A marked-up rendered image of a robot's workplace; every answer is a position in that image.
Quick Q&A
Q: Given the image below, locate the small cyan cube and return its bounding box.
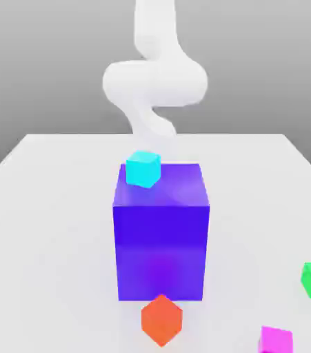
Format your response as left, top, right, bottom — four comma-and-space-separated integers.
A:
125, 150, 162, 189

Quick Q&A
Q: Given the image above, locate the small orange cube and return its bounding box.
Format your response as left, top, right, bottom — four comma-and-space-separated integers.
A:
140, 294, 183, 347

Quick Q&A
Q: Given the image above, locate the small magenta cube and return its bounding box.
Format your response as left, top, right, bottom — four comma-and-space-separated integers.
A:
258, 325, 294, 353

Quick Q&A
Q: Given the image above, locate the large purple box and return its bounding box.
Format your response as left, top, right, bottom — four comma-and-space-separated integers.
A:
112, 163, 210, 302

